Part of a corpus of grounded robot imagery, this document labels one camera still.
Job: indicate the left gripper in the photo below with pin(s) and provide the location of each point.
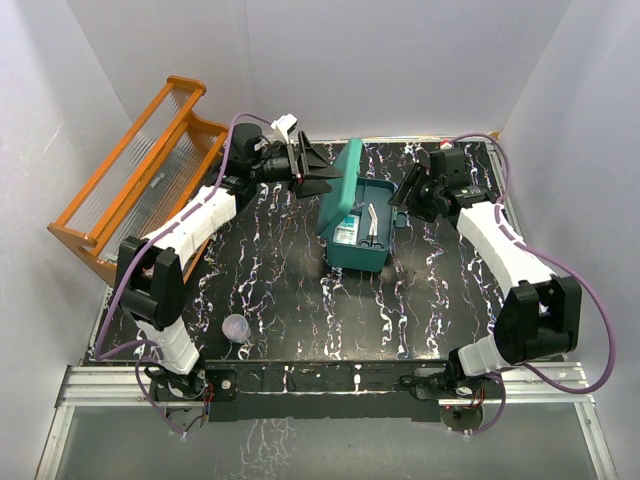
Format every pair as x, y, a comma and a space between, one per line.
312, 164

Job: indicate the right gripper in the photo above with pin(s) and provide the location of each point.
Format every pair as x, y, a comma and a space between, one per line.
409, 182

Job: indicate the green medicine box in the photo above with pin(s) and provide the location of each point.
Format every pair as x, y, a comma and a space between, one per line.
336, 204

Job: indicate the black handled scissors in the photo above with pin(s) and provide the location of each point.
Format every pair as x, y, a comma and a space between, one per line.
371, 240

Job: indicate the blue divided tray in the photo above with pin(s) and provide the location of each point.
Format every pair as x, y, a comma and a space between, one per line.
377, 192

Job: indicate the teal white wipe packet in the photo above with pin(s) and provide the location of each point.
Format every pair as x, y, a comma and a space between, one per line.
348, 231

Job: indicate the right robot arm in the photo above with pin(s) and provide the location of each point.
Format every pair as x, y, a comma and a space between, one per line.
540, 314

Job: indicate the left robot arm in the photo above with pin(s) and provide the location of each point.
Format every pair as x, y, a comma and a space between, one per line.
150, 284

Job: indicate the orange wooden shelf rack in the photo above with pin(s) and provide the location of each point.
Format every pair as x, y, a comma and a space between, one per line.
148, 177

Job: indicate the clear plastic cup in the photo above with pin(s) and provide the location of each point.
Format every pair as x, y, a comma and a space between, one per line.
236, 328

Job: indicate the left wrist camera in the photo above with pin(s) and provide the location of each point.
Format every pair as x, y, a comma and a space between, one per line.
283, 127

